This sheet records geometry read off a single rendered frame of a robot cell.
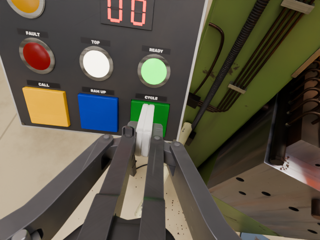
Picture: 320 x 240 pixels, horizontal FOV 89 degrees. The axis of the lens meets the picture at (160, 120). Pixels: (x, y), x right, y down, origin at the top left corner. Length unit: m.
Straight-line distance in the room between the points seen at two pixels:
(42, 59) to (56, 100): 0.07
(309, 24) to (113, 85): 0.41
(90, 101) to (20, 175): 1.29
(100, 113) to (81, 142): 1.16
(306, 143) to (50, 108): 0.56
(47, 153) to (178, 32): 1.40
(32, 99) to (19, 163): 1.25
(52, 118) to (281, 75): 0.56
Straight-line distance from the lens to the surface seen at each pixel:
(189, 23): 0.30
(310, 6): 0.46
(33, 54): 0.36
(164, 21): 0.29
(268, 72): 0.54
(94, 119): 0.35
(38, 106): 0.39
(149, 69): 0.30
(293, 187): 0.57
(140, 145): 0.16
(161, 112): 0.32
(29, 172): 1.56
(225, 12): 0.49
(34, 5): 0.35
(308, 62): 0.52
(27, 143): 1.67
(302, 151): 0.54
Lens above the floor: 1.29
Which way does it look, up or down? 58 degrees down
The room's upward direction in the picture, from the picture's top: 11 degrees clockwise
